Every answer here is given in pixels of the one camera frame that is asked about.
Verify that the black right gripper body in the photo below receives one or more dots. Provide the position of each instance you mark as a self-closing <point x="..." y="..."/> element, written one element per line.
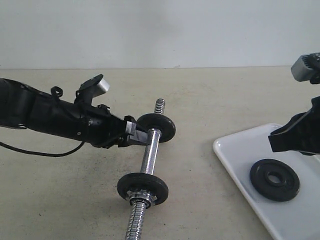
<point x="309" y="130"/>

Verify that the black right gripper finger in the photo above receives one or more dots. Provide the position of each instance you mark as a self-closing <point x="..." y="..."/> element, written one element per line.
<point x="286" y="138"/>

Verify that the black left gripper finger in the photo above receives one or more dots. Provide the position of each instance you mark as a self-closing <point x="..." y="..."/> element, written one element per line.
<point x="140" y="138"/>
<point x="132" y="127"/>

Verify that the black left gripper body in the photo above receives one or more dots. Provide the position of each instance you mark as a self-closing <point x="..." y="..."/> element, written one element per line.
<point x="100" y="128"/>

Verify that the black weight plate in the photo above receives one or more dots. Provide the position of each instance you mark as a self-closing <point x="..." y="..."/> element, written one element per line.
<point x="159" y="122"/>
<point x="143" y="181"/>
<point x="274" y="180"/>

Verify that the chrome dumbbell bar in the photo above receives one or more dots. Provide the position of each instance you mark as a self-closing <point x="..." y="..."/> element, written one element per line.
<point x="141" y="200"/>

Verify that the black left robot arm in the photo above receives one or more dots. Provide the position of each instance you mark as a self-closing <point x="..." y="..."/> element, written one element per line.
<point x="25" y="107"/>

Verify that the white rectangular tray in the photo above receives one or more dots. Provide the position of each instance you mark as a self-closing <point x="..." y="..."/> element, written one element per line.
<point x="296" y="219"/>

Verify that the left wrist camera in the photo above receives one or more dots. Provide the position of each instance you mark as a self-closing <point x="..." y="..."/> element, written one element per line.
<point x="92" y="88"/>

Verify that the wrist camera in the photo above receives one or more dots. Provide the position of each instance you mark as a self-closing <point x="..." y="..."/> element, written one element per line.
<point x="307" y="68"/>
<point x="92" y="88"/>

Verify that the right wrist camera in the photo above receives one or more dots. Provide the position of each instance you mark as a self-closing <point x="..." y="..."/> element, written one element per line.
<point x="307" y="68"/>

